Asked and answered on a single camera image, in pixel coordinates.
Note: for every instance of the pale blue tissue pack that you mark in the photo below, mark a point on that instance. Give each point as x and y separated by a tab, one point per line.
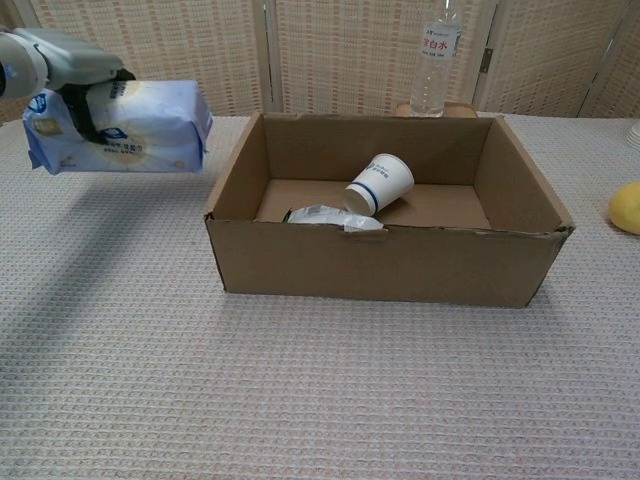
150	130

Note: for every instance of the woven pale tablecloth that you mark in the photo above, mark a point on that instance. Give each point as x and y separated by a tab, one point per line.
320	390

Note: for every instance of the woven folding screen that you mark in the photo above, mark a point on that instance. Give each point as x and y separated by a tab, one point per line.
325	50

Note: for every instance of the open brown cardboard box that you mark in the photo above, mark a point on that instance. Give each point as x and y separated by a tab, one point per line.
380	265

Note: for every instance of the brown wooden coaster block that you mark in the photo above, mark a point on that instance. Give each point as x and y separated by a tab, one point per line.
462	110

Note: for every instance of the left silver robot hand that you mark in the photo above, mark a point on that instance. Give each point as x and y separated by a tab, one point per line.
75	62

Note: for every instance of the clear plastic water bottle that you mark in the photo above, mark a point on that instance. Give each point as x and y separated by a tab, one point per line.
434	75

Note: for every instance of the yellow lemon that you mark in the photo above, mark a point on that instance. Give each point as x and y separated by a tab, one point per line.
627	207

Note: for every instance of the green snack packet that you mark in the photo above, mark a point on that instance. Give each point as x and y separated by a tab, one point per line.
325	216

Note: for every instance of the white paper cup blue stripe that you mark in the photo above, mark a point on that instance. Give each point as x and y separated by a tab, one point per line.
382	182

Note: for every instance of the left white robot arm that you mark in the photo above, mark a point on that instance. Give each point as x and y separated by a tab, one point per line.
20	65

